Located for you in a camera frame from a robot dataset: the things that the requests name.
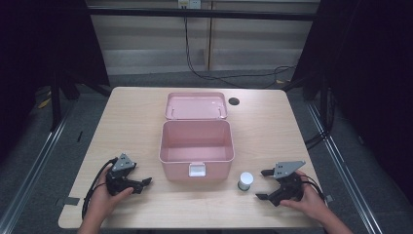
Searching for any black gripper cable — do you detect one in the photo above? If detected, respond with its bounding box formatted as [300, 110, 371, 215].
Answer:
[299, 175, 326, 201]
[81, 157, 119, 220]

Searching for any black metal stand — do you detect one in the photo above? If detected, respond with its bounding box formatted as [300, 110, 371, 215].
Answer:
[49, 69, 113, 133]

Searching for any metal floor rail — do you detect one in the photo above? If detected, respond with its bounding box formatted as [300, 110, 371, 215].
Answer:
[305, 101, 384, 234]
[0, 108, 74, 234]

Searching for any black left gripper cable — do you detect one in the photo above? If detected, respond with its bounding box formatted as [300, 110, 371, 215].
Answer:
[81, 157, 119, 220]

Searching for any person's right hand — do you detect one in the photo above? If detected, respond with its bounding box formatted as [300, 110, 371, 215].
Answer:
[280, 170, 329, 226]

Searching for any long black wall cable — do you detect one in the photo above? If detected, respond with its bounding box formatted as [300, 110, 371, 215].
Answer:
[183, 17, 297, 90]

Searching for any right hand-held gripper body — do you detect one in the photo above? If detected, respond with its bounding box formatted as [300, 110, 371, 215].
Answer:
[272, 160, 307, 208]

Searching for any small white bottle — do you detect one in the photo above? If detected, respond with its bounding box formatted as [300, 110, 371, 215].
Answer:
[237, 171, 255, 192]

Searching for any person's left hand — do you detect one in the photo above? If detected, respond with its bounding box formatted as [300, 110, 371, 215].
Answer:
[83, 165, 134, 228]

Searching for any dark curtain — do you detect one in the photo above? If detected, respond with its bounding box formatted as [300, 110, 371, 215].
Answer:
[290, 0, 413, 206]
[0, 0, 111, 164]

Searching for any black horizontal metal bar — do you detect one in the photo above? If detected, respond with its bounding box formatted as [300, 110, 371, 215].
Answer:
[87, 7, 320, 22]

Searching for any yellow tape piece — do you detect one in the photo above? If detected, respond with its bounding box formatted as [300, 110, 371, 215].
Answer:
[37, 97, 53, 110]

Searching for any white wall power outlet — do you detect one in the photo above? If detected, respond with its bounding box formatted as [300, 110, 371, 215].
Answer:
[177, 0, 203, 10]

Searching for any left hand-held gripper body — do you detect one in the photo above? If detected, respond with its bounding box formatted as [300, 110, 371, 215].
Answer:
[105, 153, 138, 197]

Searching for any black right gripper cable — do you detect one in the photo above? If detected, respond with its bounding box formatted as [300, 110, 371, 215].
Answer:
[299, 175, 326, 201]

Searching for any pink storage box with lid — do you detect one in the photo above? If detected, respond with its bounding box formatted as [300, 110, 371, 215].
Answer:
[158, 91, 236, 182]

